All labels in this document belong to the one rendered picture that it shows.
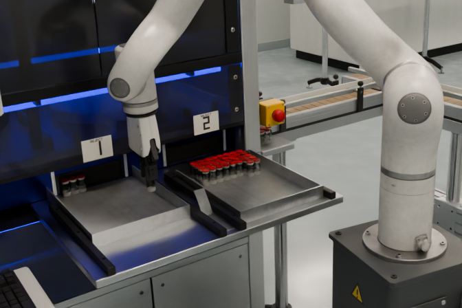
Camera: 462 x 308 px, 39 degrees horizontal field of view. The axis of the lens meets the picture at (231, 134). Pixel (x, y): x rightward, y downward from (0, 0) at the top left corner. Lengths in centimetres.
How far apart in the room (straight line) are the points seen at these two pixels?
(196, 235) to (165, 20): 51
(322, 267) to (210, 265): 112
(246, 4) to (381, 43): 62
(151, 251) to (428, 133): 66
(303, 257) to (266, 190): 146
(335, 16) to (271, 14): 638
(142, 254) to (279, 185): 48
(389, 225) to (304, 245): 184
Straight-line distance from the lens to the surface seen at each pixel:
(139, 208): 172
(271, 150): 207
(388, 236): 152
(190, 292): 210
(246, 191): 177
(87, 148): 176
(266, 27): 771
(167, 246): 153
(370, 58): 141
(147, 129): 152
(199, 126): 189
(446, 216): 256
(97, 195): 182
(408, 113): 133
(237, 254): 214
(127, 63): 141
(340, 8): 136
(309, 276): 307
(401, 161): 143
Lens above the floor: 161
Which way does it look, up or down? 19 degrees down
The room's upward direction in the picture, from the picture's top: 2 degrees counter-clockwise
